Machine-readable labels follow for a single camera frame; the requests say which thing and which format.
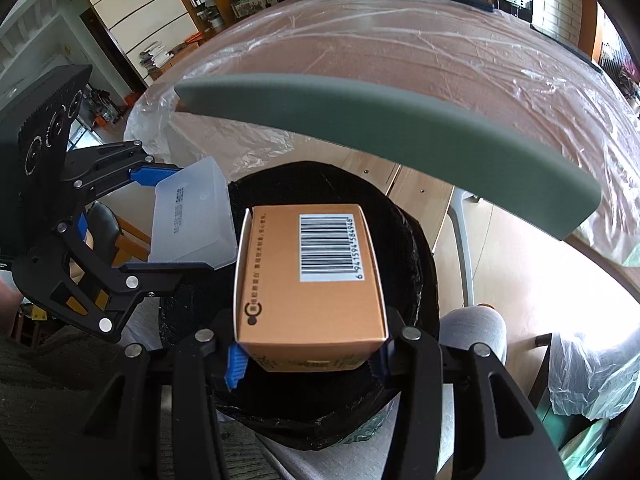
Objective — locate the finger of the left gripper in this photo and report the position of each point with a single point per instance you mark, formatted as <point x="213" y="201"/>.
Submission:
<point x="163" y="278"/>
<point x="152" y="174"/>

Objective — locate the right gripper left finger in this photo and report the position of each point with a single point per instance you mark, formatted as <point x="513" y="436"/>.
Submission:
<point x="155" y="415"/>

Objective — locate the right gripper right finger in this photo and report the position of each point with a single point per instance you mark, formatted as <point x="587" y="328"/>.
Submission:
<point x="458" y="404"/>

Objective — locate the translucent white plastic case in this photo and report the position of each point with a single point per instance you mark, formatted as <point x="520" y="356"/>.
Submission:
<point x="192" y="219"/>

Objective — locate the brown cardboard box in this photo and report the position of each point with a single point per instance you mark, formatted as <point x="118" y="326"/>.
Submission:
<point x="308" y="294"/>

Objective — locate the black trash bag bin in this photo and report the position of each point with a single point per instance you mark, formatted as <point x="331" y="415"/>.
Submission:
<point x="310" y="411"/>

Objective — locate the left hand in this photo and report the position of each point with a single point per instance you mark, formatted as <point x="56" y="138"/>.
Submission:
<point x="10" y="300"/>

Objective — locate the small wooden side table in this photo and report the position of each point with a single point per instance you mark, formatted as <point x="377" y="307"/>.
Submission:
<point x="155" y="73"/>

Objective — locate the stack of books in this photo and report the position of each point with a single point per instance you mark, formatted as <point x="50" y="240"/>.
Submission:
<point x="155" y="56"/>

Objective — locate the wooden shelf with bottles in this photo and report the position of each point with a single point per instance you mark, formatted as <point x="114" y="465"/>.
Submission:
<point x="207" y="15"/>

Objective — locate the grey green foam chair back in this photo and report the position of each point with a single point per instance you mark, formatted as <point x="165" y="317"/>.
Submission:
<point x="511" y="170"/>

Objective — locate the black tablet at edge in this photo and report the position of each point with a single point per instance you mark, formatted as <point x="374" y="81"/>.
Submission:
<point x="570" y="48"/>

